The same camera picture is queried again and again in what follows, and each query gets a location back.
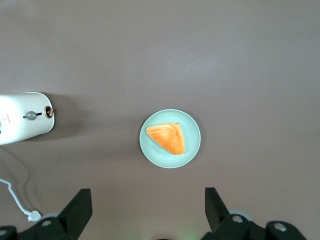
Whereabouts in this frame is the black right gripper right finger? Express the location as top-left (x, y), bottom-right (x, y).
top-left (202, 187), bottom-right (307, 240)

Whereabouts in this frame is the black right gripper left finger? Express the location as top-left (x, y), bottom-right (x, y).
top-left (0, 188), bottom-right (93, 240)

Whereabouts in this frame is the grey toaster lever knob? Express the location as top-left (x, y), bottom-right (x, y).
top-left (22, 110), bottom-right (38, 122)

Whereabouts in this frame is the white two-slot toaster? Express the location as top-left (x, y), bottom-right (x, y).
top-left (0, 91), bottom-right (56, 146)

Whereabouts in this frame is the copper toaster dial knob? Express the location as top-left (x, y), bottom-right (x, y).
top-left (43, 105), bottom-right (56, 118)

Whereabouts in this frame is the pale green round plate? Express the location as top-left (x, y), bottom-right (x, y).
top-left (139, 108), bottom-right (202, 169)

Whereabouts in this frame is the triangular orange pastry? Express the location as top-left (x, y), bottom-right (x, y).
top-left (145, 121), bottom-right (186, 156)

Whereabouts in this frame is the brown table mat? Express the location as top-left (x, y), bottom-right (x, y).
top-left (0, 0), bottom-right (320, 240)

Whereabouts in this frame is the white power cable with plug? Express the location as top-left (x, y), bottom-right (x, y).
top-left (0, 177), bottom-right (42, 222)

